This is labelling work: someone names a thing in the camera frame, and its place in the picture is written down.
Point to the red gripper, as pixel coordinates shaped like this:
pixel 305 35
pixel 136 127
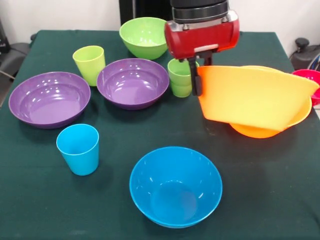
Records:
pixel 200 37

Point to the green cup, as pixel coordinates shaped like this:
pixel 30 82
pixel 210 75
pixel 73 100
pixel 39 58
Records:
pixel 180 91
pixel 178 72

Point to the orange bowl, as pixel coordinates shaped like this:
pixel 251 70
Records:
pixel 252 132
pixel 250 95

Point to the red bowl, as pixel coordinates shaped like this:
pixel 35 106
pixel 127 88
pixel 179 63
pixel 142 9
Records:
pixel 307 75

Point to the blue bowl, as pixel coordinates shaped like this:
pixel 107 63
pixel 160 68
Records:
pixel 175 175

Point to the purple bowl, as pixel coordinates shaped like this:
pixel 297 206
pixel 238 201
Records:
pixel 132 82
pixel 50 100

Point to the green bowl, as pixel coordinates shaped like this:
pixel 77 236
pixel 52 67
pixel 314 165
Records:
pixel 140 37

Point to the yellow-green cup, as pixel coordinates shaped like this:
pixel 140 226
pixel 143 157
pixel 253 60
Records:
pixel 88 67

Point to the blue cup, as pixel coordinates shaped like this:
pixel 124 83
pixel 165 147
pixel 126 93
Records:
pixel 80 160

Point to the black equipment box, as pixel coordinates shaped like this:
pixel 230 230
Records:
pixel 3 40

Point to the dark green table cloth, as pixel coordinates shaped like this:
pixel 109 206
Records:
pixel 37 200

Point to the grey pedestal foot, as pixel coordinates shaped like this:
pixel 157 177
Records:
pixel 15 55
pixel 303 53

